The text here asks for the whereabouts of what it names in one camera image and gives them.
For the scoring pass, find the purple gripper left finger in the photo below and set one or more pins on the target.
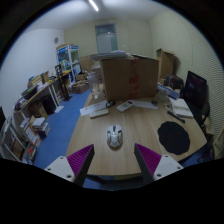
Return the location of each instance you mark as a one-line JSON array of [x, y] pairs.
[[73, 168]]

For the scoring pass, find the cardboard box on floor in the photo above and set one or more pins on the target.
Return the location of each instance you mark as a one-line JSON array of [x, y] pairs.
[[80, 88]]

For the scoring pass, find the open white notebook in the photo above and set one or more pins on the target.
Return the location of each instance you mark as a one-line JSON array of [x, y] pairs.
[[181, 108]]

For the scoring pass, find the grey door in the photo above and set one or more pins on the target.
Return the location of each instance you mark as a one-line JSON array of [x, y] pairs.
[[106, 38]]

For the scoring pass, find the black pen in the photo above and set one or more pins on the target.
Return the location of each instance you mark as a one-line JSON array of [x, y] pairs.
[[176, 116]]

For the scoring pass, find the round wall clock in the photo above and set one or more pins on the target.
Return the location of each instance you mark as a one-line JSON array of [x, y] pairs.
[[56, 40]]

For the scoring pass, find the black tripod stand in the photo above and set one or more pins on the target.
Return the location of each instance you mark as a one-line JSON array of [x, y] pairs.
[[61, 82]]

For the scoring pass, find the wooden side desk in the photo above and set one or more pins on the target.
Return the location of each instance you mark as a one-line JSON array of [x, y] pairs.
[[37, 92]]

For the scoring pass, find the round black mouse pad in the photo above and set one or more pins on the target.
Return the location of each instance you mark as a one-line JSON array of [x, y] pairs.
[[174, 138]]

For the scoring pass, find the white computer mouse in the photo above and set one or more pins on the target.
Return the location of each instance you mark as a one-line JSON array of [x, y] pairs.
[[114, 136]]

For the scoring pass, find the large cardboard box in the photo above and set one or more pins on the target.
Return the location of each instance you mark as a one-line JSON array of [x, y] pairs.
[[126, 78]]

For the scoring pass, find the black monitor screen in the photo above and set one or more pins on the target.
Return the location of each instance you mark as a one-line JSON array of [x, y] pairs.
[[195, 90]]

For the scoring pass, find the blue claw machine cabinet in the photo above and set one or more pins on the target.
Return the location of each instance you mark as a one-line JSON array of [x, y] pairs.
[[69, 59]]

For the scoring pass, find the white paper sheet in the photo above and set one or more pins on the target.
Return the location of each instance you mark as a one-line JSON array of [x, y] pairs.
[[92, 108]]

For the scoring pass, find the clear plastic bottle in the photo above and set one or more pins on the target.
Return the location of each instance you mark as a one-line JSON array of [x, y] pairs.
[[93, 82]]

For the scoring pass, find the ceiling light tube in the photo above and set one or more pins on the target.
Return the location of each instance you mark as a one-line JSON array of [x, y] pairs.
[[93, 4]]

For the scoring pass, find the flat white remote control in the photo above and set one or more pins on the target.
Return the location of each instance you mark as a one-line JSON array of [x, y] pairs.
[[99, 113]]

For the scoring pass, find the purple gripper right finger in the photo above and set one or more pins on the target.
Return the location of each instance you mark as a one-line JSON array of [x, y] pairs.
[[154, 166]]

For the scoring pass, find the white bookshelf with books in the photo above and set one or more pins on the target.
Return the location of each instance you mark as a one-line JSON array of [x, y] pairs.
[[18, 145]]

